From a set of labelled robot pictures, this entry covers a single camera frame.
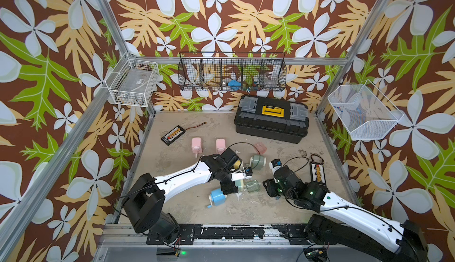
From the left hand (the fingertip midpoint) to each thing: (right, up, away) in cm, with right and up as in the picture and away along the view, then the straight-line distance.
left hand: (236, 179), depth 82 cm
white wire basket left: (-51, +47, +3) cm, 70 cm away
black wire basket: (-1, +57, +17) cm, 59 cm away
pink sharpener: (-21, +15, +12) cm, 28 cm away
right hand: (+13, -1, -3) cm, 13 cm away
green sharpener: (+12, +7, +7) cm, 16 cm away
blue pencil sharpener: (-9, -7, -4) cm, 12 cm away
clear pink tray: (+15, +13, +19) cm, 28 cm away
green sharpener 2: (+2, -1, -2) cm, 3 cm away
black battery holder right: (+43, +1, +8) cm, 44 cm away
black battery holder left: (-37, +21, +25) cm, 49 cm away
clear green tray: (+9, -5, +6) cm, 12 cm away
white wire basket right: (+62, +31, 0) cm, 69 cm away
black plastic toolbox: (+21, +30, +11) cm, 38 cm away
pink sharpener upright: (-8, +15, +13) cm, 21 cm away
